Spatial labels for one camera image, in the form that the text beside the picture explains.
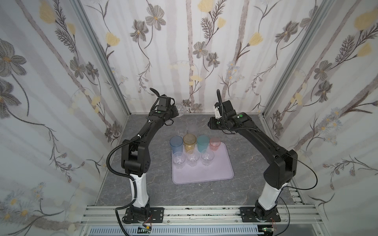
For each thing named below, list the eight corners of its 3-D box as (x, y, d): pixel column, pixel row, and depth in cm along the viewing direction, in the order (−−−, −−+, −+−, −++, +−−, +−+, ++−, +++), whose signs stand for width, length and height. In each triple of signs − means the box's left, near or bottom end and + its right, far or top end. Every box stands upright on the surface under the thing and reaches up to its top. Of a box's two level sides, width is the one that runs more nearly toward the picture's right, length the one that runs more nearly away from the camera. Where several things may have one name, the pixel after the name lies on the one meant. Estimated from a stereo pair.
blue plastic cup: (171, 156, 97) (169, 145, 86) (172, 146, 102) (170, 135, 91) (183, 156, 97) (182, 145, 86) (183, 147, 102) (182, 135, 91)
